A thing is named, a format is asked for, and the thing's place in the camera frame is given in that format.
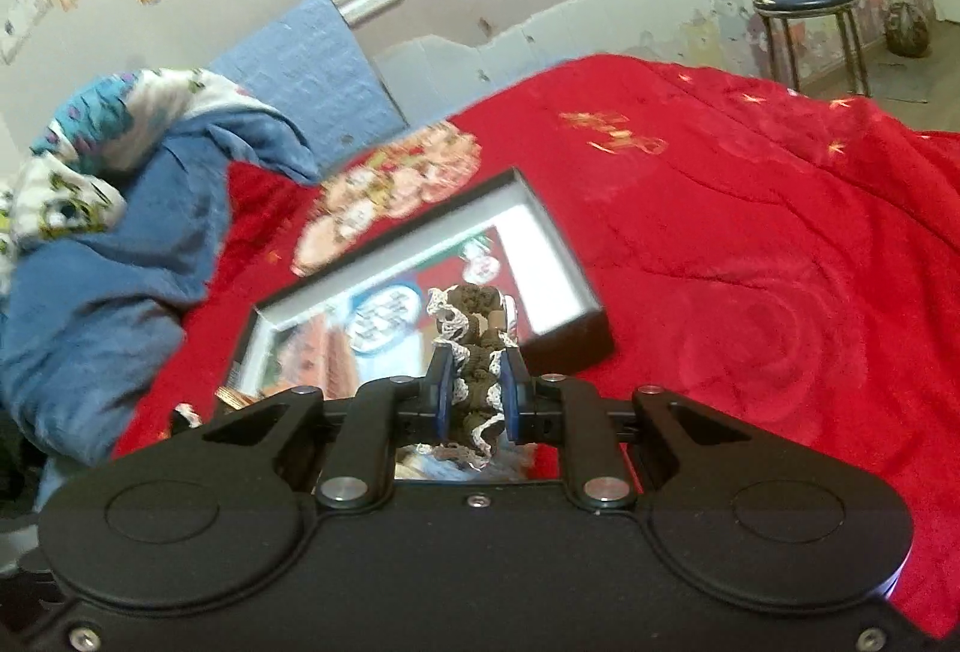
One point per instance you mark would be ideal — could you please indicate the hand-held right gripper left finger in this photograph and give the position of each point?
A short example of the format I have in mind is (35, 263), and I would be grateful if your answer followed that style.
(439, 393)

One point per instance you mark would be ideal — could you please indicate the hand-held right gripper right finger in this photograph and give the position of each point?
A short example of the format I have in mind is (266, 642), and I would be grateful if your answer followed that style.
(513, 397)

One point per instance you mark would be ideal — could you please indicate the olive scrunchie with white lace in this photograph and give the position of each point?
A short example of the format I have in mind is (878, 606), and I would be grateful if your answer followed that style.
(474, 337)

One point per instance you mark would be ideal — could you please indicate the black box with printed inside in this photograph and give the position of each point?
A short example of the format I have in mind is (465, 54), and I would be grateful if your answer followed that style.
(555, 262)

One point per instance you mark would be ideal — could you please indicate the red blanket with bear print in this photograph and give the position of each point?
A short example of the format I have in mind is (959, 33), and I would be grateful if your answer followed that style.
(750, 247)

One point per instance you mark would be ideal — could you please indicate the light blue towel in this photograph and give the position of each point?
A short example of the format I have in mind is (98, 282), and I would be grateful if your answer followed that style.
(315, 67)

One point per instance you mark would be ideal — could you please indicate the blue quilt with cartoon print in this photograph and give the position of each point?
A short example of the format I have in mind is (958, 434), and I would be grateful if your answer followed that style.
(105, 262)

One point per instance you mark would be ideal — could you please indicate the white wall paper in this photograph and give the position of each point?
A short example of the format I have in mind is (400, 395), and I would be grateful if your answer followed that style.
(22, 18)

